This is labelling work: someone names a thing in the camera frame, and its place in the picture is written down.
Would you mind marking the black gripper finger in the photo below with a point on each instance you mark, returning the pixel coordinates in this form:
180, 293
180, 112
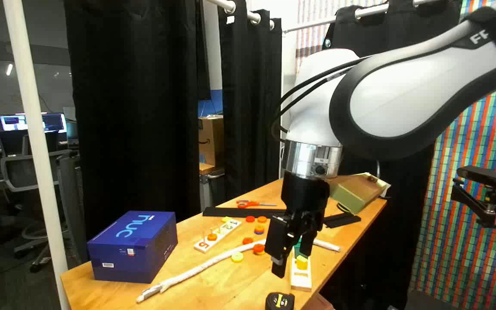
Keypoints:
309, 241
278, 246

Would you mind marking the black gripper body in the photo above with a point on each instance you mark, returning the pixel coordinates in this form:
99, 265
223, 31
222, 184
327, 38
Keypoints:
306, 198

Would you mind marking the wooden number peg board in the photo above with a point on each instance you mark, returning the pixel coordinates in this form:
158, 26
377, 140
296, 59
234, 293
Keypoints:
230, 227

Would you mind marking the orange wooden disc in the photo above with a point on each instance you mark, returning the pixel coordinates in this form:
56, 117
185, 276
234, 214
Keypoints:
247, 239
263, 219
251, 217
259, 229
213, 236
258, 248

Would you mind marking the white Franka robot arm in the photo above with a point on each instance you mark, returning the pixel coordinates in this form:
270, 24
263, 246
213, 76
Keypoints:
421, 86

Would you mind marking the green wooden block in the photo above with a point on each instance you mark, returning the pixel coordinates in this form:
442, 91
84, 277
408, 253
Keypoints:
297, 252

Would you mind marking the yellow wooden block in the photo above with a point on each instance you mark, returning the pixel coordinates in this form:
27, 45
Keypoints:
303, 264

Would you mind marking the white wooden shape board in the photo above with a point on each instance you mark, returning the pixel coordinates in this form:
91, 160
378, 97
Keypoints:
301, 279

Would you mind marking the yellow wooden disc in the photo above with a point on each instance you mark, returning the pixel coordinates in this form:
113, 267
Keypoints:
237, 257
227, 219

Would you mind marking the long black bar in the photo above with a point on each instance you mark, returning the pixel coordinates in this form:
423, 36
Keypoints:
242, 212

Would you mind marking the black yellow tape measure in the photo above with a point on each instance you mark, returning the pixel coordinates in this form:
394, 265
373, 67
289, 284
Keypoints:
280, 301

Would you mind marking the brown cardboard box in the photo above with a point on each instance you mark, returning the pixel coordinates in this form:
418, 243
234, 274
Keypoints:
211, 143

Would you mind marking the blue panel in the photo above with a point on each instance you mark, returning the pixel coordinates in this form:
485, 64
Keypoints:
211, 105

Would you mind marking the blue NUC cardboard box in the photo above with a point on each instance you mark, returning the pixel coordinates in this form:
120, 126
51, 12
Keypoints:
134, 246

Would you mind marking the multicolour patterned backdrop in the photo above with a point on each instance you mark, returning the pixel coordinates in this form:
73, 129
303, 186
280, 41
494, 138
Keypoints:
478, 258

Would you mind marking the wide black curtain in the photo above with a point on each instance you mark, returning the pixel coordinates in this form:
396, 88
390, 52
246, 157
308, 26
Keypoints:
134, 114

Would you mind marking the white curtain rod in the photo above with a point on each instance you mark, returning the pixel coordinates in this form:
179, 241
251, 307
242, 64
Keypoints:
370, 10
230, 5

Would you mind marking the grey office chair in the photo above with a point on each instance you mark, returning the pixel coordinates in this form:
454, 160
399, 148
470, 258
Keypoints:
70, 195

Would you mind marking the lit computer monitor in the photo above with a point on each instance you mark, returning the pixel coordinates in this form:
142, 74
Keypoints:
55, 122
15, 122

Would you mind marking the white metal pole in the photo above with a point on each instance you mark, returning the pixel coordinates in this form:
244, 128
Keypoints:
36, 143

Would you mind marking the olive wrist camera box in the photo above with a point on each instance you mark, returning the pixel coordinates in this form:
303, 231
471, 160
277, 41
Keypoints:
354, 195

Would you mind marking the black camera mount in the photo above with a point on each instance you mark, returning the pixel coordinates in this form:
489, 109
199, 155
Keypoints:
492, 177

